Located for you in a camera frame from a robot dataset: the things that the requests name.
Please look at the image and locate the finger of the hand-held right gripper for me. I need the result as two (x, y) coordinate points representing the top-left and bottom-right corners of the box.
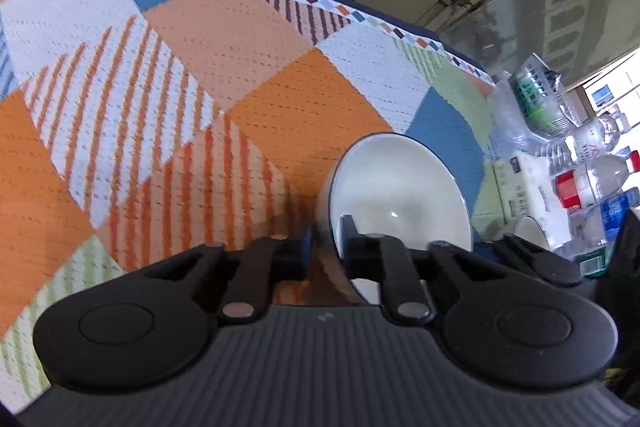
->
(475, 232), (584, 287)

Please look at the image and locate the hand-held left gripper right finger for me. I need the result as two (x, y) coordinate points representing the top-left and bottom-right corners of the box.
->
(339, 214), (507, 325)

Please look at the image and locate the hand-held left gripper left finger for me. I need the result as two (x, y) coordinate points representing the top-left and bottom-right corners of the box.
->
(142, 226), (317, 324)

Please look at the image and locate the white ribbed bowl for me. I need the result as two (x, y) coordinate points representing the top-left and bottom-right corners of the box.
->
(512, 214), (552, 253)
(327, 133), (473, 305)

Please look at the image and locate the green label water bottle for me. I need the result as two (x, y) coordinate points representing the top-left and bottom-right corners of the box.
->
(574, 247), (617, 279)

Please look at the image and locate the blue label water bottle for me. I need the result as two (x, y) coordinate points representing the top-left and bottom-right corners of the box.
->
(570, 187), (640, 244)

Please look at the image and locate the white tissue box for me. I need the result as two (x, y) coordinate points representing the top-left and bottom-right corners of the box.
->
(492, 151), (572, 228)

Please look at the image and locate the red cap water bottle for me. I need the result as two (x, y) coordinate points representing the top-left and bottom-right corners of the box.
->
(554, 150), (640, 210)

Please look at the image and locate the clear white cap water bottle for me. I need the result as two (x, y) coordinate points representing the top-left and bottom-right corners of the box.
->
(537, 112), (632, 158)

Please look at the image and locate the green plastic basket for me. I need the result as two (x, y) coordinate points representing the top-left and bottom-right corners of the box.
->
(507, 53), (584, 141)

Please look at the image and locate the checked colourful tablecloth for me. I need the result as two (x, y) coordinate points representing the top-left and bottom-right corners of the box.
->
(0, 0), (501, 413)

